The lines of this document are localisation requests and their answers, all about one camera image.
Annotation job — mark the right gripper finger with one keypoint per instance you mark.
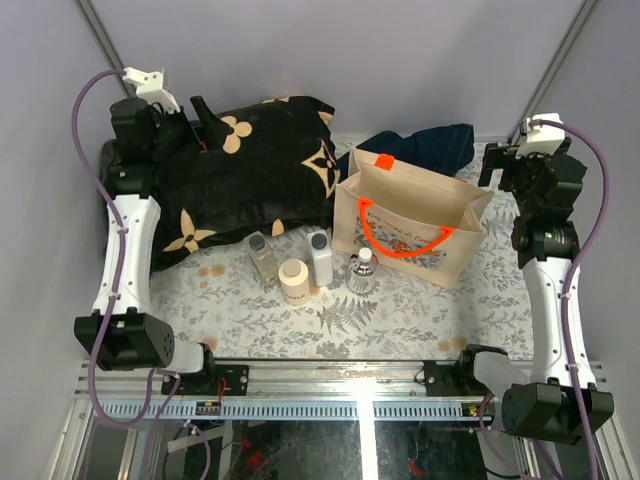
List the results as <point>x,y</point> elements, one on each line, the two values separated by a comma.
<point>485,177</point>
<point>497,156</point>

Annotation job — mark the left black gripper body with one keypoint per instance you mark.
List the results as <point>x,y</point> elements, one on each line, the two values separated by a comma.
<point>183,129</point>

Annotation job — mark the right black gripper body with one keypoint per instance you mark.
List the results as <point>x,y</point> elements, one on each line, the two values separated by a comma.
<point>520,177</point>

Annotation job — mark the beige canvas bag orange handles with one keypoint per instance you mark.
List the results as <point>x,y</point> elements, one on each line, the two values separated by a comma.
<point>414,220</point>

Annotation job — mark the white rectangular lotion bottle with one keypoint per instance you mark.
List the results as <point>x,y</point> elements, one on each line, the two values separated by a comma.
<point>322,257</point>

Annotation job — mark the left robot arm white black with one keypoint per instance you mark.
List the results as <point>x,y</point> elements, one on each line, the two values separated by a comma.
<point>121,332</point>

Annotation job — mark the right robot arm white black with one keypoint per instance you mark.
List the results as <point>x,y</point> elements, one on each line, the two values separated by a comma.
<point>559,401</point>

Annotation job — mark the dark blue denim garment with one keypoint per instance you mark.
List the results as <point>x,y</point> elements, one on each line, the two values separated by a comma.
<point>444,149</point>

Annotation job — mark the black floral pattern pillow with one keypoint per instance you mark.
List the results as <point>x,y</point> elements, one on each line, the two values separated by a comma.
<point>275,172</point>

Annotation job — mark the clear square bottle grey cap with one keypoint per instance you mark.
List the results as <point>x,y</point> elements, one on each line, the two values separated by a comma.
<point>263,257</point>

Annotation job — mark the clear round bottle white cap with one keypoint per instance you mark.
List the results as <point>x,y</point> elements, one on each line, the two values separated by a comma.
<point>361,271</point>

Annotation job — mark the beige round bottle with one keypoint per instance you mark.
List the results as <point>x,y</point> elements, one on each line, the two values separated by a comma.
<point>293,275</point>

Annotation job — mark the floral patterned tablecloth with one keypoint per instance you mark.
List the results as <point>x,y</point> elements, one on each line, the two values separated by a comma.
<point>216,296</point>

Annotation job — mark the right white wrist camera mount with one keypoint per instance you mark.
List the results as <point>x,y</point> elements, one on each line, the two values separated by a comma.
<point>540,139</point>

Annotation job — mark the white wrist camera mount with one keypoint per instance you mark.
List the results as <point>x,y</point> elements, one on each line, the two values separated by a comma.
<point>540,139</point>
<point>150,86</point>

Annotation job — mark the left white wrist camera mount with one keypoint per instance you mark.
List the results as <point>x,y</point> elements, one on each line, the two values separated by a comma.
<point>150,86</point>

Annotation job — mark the aluminium mounting rail frame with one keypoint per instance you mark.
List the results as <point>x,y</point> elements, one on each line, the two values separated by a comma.
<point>300,389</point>

